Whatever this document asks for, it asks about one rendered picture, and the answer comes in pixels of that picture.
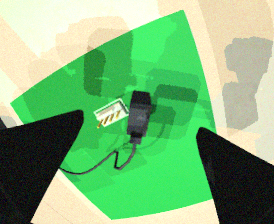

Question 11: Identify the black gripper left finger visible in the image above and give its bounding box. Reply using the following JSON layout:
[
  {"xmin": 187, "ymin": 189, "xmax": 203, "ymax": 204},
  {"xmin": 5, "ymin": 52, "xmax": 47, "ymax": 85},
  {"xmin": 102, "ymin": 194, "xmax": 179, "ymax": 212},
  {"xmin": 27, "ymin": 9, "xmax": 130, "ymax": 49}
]
[{"xmin": 0, "ymin": 109, "xmax": 84, "ymax": 222}]

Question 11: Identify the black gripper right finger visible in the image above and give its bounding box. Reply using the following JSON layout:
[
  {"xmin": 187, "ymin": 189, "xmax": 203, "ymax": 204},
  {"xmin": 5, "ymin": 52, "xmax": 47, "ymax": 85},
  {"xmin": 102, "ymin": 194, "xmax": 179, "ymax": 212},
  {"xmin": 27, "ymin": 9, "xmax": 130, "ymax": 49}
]
[{"xmin": 196, "ymin": 127, "xmax": 274, "ymax": 224}]

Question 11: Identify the green circuit board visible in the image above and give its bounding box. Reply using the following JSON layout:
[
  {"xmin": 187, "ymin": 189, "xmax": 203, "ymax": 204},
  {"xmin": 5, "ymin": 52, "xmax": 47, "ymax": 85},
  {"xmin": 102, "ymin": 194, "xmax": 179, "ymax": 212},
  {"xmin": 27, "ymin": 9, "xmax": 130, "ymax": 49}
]
[{"xmin": 11, "ymin": 10, "xmax": 217, "ymax": 220}]

